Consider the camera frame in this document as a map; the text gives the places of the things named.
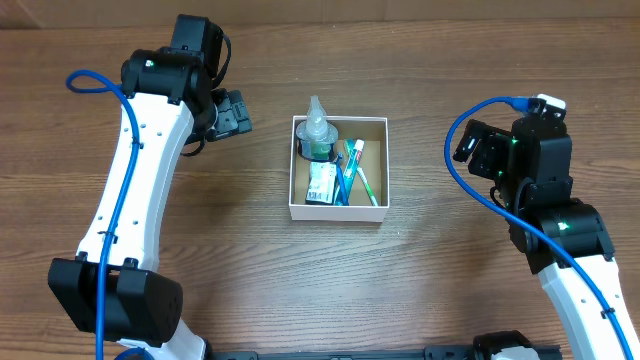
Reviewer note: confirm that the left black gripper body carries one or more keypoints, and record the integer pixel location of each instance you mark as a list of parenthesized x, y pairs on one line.
[(233, 116)]

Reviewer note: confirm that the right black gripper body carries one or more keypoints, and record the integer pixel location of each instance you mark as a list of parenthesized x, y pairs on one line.
[(480, 147)]

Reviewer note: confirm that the clear spray bottle green liquid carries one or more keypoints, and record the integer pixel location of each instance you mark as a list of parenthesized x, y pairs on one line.
[(316, 136)]

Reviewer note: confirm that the blue disposable razor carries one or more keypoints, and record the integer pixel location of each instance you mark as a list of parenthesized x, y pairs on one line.
[(342, 180)]

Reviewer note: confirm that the green white toothbrush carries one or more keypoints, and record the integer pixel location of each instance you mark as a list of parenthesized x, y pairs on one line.
[(367, 187)]

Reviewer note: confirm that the white teal toothpaste tube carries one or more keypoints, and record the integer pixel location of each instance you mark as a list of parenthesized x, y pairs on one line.
[(354, 149)]

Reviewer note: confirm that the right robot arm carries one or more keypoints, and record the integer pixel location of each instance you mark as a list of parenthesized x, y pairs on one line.
[(567, 247)]

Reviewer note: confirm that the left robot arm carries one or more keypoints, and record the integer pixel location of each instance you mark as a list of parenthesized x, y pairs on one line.
[(172, 105)]

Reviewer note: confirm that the white cardboard box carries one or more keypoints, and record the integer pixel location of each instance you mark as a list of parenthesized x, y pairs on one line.
[(374, 162)]

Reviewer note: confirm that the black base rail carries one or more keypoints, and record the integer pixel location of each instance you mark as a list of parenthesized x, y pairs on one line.
[(434, 352)]

